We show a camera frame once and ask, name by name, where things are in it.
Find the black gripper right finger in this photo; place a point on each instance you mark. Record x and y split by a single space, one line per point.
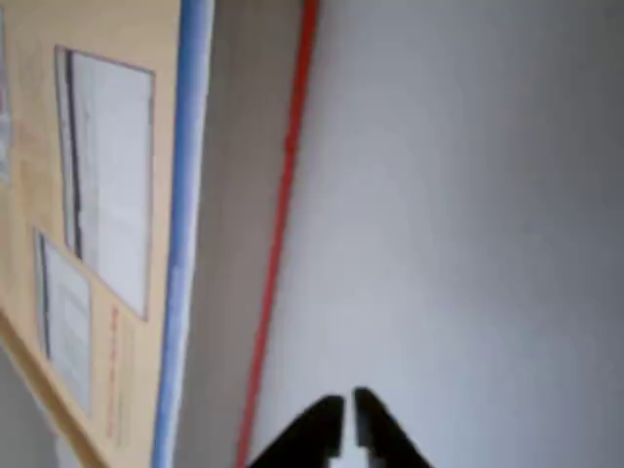
385 439

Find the cardboard box with labels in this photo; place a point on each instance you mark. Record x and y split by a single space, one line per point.
122 341

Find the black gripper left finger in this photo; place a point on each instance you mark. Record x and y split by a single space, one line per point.
314 434

